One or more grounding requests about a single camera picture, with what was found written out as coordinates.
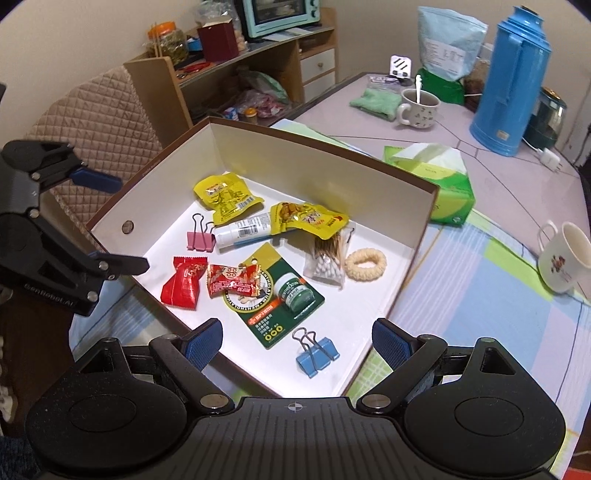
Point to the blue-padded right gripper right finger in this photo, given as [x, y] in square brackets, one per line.
[413, 361]

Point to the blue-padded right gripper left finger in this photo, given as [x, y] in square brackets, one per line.
[182, 359]

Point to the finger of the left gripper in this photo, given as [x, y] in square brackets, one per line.
[111, 266]
[95, 180]

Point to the red candy packet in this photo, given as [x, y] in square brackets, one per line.
[182, 288]

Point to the pink binder clip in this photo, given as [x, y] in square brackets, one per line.
[201, 237]

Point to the blue binder clip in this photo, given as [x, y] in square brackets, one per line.
[316, 354]

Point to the red printed candy wrapper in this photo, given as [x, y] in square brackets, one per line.
[242, 280]

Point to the green balm card pack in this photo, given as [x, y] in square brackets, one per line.
[285, 298]

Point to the cotton swab bag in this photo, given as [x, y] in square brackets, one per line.
[325, 260]

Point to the small yellow snack packet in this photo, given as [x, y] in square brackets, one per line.
[227, 195]

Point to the white cream tube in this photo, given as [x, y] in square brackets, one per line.
[244, 231]

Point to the large yellow snack packet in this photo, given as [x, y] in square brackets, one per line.
[314, 219]

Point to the brown white storage box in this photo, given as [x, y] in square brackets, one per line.
[296, 245]

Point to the orange-lid glass jar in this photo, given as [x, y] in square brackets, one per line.
[166, 40]

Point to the dark red box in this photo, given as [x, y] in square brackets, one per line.
[218, 41]

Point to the white ceramic mug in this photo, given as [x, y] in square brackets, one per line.
[564, 257]

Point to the green tissue pack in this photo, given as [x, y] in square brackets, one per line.
[444, 167]

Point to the wooden shelf unit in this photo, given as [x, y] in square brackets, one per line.
[306, 67]

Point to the mint toaster oven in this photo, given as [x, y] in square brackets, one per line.
[264, 17]

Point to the white charger plug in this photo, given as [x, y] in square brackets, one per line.
[550, 160]

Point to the small dotted cup with spoon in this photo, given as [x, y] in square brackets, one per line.
[418, 109]

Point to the blue thermos jug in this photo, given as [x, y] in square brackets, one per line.
[519, 62]

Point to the green cloth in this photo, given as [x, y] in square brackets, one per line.
[380, 103]

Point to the dark green appliance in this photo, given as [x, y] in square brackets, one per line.
[546, 121]

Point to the green box under pouch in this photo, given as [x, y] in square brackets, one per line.
[452, 92]

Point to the light blue pouch bag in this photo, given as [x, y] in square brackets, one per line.
[449, 42]

